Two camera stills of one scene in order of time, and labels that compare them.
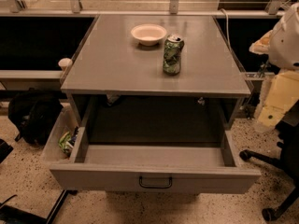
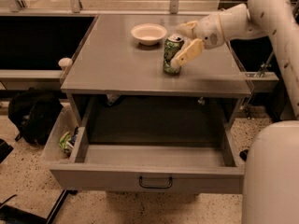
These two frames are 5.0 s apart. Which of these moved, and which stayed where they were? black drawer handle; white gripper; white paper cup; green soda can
Moved: white gripper
Stayed: white paper cup; black drawer handle; green soda can
